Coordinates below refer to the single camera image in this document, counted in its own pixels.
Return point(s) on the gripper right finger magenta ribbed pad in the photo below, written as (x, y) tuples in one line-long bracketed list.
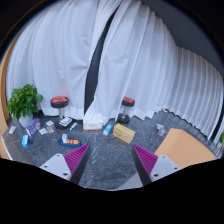
[(151, 167)]

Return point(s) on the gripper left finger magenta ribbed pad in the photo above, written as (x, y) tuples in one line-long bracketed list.
[(69, 166)]

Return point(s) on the white tissue box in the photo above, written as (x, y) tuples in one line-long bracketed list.
[(96, 124)]

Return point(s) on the white blue box on stool base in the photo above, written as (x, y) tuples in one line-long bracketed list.
[(65, 122)]

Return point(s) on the yellow cardboard box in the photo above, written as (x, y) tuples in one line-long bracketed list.
[(123, 133)]

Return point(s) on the small blue white box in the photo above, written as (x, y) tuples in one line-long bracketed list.
[(107, 129)]

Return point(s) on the purple box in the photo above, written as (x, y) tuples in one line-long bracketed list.
[(33, 127)]

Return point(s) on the blue can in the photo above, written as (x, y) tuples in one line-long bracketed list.
[(25, 140)]

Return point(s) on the green potted plant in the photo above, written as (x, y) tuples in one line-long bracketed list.
[(23, 104)]

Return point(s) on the right white curtain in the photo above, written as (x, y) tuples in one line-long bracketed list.
[(140, 60)]

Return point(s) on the white curtain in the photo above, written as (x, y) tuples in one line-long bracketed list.
[(54, 52), (140, 60)]

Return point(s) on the left white curtain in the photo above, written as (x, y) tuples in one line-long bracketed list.
[(54, 52)]

